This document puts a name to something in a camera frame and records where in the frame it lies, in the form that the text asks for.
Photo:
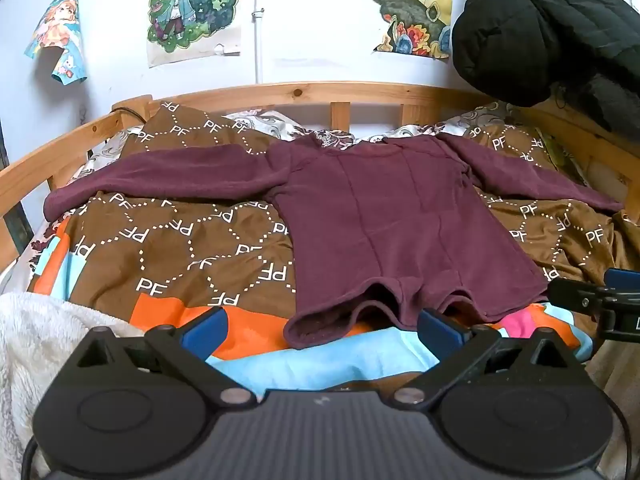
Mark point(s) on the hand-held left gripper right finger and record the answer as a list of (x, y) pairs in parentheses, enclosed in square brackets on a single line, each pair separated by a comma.
[(440, 332)]

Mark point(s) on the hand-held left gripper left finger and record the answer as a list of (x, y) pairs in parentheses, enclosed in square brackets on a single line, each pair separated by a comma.
[(204, 334)]

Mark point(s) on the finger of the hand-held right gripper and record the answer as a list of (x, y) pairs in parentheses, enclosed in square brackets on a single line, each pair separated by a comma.
[(575, 297)]

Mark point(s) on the maroon long-sleeved sweater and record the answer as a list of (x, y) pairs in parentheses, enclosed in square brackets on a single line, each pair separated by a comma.
[(395, 220)]

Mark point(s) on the brown patterned blanket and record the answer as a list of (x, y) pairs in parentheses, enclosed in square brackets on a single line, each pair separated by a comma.
[(175, 240)]

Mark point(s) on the white fluffy blanket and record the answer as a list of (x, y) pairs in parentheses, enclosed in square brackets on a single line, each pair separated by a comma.
[(35, 350)]

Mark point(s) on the white floral bed sheet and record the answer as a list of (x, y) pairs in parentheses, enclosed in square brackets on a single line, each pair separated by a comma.
[(280, 125)]

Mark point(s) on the black padded jacket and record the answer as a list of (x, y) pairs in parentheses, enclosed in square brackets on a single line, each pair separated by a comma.
[(545, 30)]

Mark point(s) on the wooden bed frame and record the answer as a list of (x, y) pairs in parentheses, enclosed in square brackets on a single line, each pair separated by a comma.
[(320, 97)]

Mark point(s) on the white wall pipe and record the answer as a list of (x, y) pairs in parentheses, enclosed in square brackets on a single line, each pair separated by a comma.
[(258, 22)]

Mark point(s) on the green cartoon figure wall poster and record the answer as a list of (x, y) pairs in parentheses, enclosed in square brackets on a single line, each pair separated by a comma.
[(192, 7)]

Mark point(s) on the blue cartoon wall poster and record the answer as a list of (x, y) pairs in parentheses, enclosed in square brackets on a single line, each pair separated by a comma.
[(57, 40)]

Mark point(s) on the yellow landscape wall poster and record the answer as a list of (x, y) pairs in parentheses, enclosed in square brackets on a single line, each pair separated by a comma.
[(407, 5)]

